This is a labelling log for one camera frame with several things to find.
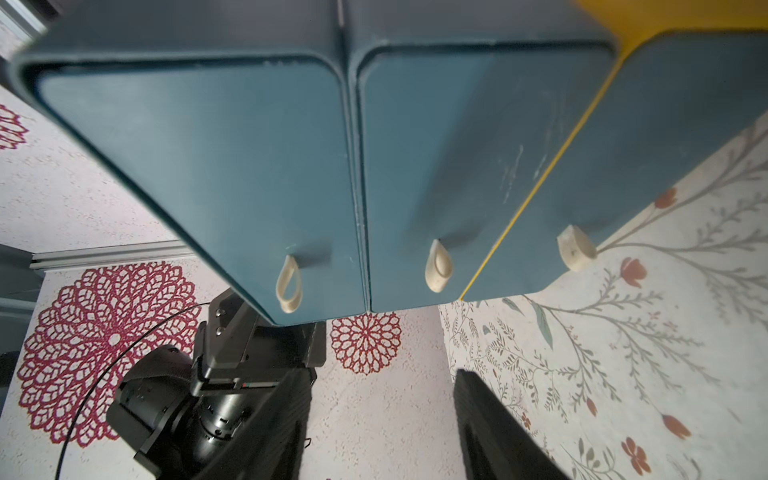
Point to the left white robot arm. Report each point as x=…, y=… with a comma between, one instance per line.
x=237, y=408

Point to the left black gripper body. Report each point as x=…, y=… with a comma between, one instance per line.
x=191, y=406

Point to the teal three-drawer cabinet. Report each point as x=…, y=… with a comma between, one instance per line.
x=329, y=158

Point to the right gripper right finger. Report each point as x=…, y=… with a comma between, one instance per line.
x=494, y=445

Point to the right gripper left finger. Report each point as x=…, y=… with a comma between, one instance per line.
x=271, y=443

